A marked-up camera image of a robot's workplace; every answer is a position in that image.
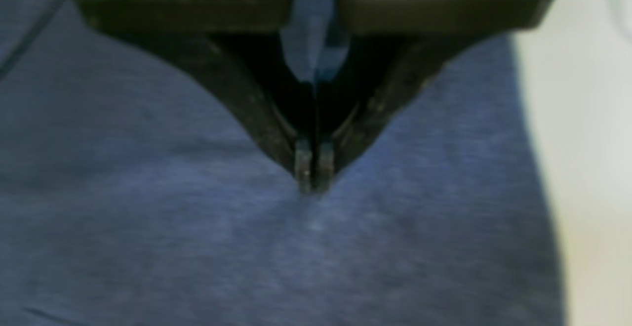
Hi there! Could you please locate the blue grey t-shirt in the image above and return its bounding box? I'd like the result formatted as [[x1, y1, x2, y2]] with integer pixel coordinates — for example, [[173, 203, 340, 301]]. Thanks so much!
[[1, 0, 566, 326]]

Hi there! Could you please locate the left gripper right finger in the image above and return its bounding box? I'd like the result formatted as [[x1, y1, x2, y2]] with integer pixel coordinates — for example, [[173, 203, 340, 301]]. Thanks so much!
[[316, 0, 552, 192]]

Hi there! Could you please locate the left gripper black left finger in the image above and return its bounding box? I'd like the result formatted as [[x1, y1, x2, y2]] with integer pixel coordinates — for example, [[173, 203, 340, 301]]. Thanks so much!
[[76, 0, 314, 193]]

